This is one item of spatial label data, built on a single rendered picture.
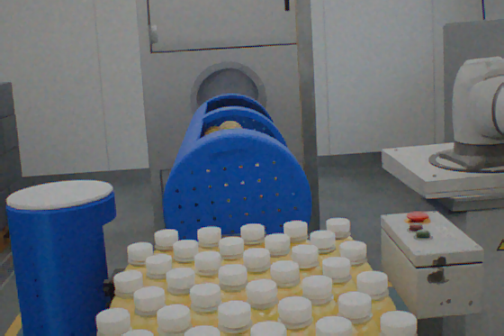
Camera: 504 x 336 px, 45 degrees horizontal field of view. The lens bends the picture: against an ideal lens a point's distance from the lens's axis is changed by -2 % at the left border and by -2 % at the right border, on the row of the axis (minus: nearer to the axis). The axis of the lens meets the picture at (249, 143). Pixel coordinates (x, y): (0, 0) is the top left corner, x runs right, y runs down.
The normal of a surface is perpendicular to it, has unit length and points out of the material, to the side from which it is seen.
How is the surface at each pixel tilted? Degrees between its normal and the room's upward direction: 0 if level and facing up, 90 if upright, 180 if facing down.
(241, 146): 90
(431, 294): 90
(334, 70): 90
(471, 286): 90
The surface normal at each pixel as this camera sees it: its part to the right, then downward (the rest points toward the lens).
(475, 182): 0.07, 0.16
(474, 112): -0.87, 0.16
